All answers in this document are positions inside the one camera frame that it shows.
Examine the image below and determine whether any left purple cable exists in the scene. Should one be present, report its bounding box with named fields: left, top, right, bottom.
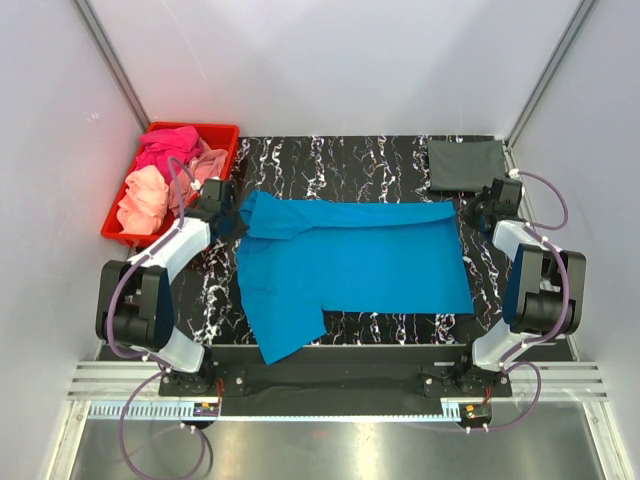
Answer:
left=105, top=155, right=216, bottom=479

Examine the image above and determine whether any folded dark grey t shirt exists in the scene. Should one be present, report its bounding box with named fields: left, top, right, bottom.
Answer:
left=428, top=140, right=506, bottom=193

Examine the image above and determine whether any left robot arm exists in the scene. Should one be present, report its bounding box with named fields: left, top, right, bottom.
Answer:
left=95, top=178, right=246, bottom=396

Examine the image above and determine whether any peach t shirt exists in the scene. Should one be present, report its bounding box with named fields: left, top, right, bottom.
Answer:
left=116, top=166, right=169, bottom=235

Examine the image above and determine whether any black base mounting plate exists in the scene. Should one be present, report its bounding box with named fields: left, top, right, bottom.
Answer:
left=159, top=345, right=512, bottom=419

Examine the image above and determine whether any blue t shirt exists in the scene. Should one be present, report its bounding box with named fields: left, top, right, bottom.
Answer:
left=236, top=191, right=474, bottom=365

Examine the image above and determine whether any dusty pink t shirt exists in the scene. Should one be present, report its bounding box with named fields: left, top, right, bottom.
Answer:
left=168, top=149, right=228, bottom=216

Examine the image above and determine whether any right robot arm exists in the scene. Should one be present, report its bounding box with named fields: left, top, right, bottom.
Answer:
left=453, top=169, right=587, bottom=397

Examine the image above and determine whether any hot pink t shirt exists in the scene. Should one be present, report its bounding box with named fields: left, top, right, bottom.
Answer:
left=134, top=126, right=204, bottom=184

